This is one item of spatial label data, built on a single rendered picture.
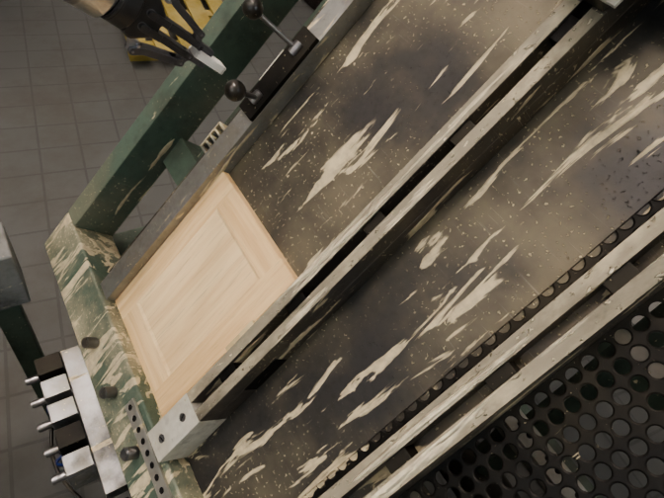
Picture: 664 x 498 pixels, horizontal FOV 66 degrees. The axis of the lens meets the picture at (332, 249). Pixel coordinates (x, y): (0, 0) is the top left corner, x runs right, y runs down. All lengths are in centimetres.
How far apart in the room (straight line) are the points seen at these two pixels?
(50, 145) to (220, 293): 225
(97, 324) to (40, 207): 162
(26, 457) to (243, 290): 131
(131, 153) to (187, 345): 49
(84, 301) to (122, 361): 21
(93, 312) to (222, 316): 37
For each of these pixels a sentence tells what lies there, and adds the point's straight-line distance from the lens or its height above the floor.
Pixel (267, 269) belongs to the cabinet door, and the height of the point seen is 118.
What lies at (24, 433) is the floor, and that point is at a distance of 218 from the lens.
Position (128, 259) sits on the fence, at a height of 99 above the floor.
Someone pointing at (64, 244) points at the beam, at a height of 87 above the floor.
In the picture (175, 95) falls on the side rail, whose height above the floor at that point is 124.
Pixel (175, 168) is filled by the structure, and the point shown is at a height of 108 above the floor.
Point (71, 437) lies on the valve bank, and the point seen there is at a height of 77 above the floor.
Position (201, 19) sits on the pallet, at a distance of 419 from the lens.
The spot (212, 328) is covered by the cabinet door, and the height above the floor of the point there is 105.
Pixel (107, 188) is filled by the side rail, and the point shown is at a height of 101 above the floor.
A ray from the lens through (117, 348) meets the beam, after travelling 120.
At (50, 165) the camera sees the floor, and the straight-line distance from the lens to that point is 305.
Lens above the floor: 193
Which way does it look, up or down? 47 degrees down
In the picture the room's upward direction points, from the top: 16 degrees clockwise
